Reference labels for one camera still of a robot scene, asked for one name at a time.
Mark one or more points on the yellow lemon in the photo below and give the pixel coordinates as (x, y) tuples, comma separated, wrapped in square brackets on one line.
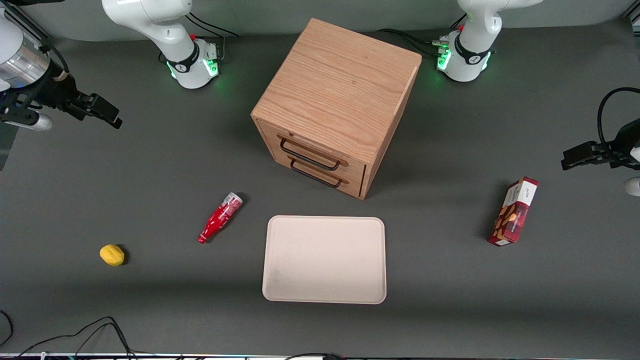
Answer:
[(112, 255)]

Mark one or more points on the wooden drawer cabinet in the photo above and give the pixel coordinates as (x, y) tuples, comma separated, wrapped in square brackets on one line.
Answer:
[(340, 85)]

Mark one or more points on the black frame strut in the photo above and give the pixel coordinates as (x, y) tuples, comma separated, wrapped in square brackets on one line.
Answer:
[(27, 22)]

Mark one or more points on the wooden drawer front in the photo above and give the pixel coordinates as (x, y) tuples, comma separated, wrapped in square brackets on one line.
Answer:
[(305, 140), (350, 187)]

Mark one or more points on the beige rectangular tray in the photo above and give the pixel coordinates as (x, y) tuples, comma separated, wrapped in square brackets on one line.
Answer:
[(325, 260)]

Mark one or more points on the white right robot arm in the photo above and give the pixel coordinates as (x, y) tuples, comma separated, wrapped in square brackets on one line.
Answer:
[(162, 27)]

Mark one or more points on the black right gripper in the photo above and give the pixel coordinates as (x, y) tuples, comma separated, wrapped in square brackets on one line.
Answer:
[(56, 94)]

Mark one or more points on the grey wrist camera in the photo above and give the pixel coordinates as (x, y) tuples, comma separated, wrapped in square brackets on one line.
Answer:
[(37, 122), (634, 186)]

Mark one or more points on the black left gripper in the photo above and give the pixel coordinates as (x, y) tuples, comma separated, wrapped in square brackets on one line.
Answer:
[(626, 141)]

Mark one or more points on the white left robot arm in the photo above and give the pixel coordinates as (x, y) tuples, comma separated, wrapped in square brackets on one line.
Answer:
[(472, 45)]

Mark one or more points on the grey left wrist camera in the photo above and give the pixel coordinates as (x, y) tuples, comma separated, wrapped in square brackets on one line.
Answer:
[(634, 186)]

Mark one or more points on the red plaid cookie box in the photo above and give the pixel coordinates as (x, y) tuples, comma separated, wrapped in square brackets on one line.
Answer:
[(514, 212)]

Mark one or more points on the red ketchup bottle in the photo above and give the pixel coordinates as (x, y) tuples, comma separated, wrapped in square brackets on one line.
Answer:
[(218, 218)]

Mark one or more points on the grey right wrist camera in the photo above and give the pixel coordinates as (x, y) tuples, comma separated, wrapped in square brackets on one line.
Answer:
[(37, 122)]

